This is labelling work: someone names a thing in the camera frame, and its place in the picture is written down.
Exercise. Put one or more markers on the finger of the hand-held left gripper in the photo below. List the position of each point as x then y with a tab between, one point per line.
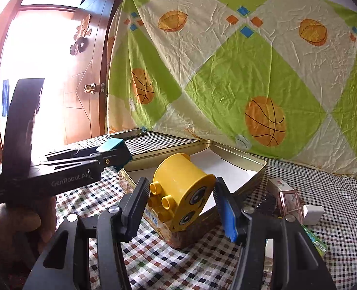
118	158
110	144

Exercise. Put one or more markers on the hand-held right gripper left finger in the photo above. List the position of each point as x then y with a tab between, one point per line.
136	207

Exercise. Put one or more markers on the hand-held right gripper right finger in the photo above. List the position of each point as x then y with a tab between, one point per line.
227	214

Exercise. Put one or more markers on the gold metal tin box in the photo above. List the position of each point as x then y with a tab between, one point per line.
193	239

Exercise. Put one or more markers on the black hair brush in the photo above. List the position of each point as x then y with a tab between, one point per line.
267	207

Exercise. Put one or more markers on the yellow toy block with face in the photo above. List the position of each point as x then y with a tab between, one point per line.
178	178

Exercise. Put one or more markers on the white charger plug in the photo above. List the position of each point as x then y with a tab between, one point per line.
311	214

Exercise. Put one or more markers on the person's left hand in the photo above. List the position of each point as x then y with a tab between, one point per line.
18	219

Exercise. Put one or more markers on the dark flat rectangular object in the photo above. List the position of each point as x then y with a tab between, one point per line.
130	133

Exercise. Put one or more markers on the white paper sheet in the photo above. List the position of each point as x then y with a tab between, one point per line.
230	172

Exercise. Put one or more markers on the white plastic object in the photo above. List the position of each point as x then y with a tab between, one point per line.
269	250

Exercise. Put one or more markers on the white box with red label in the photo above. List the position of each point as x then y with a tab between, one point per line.
276	188

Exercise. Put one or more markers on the brass door knob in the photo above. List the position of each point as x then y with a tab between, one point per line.
89	88

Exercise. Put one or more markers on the checkered tablecloth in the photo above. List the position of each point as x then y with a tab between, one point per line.
166	262

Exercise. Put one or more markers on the pink framed small clock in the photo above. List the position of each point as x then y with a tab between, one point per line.
290	202

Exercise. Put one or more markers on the wooden door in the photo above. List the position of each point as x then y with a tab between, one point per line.
87	66

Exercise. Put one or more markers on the green white packet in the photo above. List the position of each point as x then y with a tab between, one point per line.
313	237

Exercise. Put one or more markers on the blue hanging cloth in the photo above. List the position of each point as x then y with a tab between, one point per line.
5	96

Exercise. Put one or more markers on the wooden door ornament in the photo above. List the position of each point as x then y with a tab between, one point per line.
81	36

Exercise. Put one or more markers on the basketball printed bed sheet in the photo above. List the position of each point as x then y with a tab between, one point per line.
227	66

